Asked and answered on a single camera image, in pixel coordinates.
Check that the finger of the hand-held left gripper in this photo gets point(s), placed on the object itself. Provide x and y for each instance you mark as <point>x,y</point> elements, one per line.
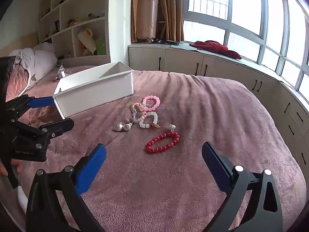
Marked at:
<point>41,102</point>
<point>60,125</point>

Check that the grey-green sill mat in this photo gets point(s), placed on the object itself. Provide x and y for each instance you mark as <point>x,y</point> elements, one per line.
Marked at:
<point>185,46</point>

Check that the leaf print pillow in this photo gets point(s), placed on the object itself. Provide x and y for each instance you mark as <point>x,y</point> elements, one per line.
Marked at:
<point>20,77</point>

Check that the black rod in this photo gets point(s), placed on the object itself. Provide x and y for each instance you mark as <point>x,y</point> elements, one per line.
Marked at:
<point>166,41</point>

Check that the pink suitcase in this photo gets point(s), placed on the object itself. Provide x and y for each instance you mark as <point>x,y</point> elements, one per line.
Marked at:
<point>147,17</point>

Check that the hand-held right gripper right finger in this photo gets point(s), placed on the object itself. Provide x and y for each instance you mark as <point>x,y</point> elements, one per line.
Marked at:
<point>214,168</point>

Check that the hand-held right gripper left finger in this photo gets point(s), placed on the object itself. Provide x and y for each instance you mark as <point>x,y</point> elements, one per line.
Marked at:
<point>91,168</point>

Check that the white plastic storage box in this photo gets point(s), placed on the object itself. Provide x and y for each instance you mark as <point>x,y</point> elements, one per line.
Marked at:
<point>96,94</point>

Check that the small silver charm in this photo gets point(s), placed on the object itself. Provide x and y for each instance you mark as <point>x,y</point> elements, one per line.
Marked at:
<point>172,127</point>

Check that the cream bag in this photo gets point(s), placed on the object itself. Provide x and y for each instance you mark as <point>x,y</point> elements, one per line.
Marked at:
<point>88,41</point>

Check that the white framed bay window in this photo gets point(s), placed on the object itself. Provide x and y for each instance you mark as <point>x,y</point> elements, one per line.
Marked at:
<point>229,24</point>

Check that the white quilt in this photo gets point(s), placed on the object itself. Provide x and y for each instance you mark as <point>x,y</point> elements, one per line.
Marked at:
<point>41,60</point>

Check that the person's left hand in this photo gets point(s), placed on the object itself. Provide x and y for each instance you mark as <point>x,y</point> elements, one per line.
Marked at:
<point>17,167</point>

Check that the pink fleece blanket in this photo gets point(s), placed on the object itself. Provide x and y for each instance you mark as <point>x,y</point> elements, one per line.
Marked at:
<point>193,101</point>

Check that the white bookshelf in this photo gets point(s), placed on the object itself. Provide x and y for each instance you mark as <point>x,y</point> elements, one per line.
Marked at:
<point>115,29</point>

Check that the silver pearl earring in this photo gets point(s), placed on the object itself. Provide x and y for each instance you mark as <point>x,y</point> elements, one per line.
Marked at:
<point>127,126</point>
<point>117,127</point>

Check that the yellow plush toys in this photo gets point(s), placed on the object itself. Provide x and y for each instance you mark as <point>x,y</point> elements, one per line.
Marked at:
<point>74,21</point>

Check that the brown curtain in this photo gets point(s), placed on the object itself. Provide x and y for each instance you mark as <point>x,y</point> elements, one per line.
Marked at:
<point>171,9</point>

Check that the green toy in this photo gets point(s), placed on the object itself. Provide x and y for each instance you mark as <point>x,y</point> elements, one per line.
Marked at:
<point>101,47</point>

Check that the red cloth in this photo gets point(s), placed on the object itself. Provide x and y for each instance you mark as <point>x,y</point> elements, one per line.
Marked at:
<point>217,48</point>

